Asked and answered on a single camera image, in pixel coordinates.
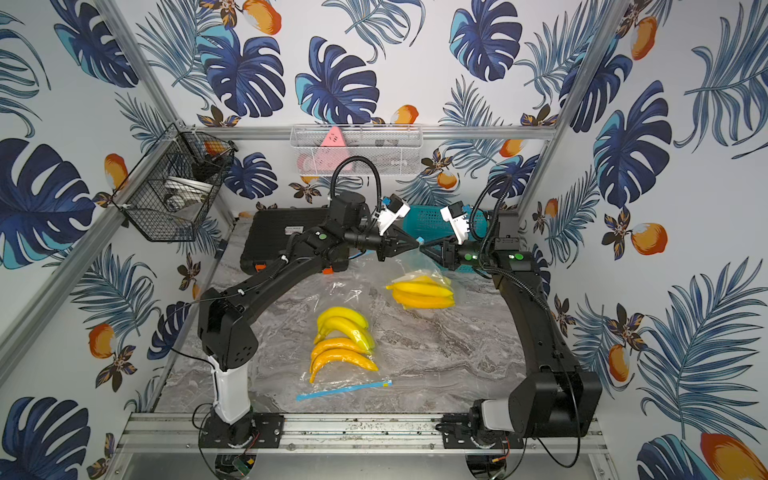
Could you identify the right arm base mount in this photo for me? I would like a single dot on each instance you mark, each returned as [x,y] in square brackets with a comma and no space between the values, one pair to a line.
[466,431]

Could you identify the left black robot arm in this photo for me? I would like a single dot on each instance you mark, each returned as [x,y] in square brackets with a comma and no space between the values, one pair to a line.
[225,319]

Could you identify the yellow banana bunch on table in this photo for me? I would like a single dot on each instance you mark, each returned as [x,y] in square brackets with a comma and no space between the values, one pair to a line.
[343,336]

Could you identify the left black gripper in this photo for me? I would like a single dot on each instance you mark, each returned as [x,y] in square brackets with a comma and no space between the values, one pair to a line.
[383,246]

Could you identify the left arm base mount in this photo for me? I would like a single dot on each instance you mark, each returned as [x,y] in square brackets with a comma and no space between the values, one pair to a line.
[254,430]

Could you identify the white wire wall basket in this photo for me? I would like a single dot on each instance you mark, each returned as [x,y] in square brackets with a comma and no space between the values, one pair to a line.
[395,150]

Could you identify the clear zip-top bag on table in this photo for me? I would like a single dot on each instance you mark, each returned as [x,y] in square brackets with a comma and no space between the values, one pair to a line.
[288,331]

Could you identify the pink triangular item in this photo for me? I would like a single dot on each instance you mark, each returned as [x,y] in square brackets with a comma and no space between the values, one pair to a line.
[332,151]

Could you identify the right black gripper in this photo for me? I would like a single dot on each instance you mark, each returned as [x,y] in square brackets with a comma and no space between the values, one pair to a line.
[450,252]

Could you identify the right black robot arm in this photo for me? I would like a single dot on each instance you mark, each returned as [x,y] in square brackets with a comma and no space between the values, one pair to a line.
[557,397]

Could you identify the yellow banana bunch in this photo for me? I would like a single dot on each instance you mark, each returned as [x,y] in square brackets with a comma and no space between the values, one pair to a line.
[343,336]
[422,292]

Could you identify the black plastic tool case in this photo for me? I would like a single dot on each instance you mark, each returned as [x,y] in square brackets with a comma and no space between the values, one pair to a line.
[273,228]

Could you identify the clear zip-top bag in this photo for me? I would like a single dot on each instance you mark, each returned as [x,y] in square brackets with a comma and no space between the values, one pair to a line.
[414,264]
[288,331]

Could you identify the aluminium front rail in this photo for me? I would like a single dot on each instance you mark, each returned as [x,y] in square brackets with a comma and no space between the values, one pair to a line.
[293,434]

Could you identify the teal plastic basket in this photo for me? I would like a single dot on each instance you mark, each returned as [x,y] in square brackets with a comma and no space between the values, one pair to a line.
[426,222]

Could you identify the black wire basket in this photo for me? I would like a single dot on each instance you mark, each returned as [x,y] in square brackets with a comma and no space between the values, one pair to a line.
[169,194]

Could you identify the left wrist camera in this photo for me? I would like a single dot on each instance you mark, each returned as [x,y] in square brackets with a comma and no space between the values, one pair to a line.
[393,208]

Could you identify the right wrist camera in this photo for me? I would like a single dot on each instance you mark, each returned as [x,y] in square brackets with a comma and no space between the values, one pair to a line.
[455,215]

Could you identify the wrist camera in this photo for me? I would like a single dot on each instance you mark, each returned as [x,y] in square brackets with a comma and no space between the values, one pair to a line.
[393,208]
[455,215]

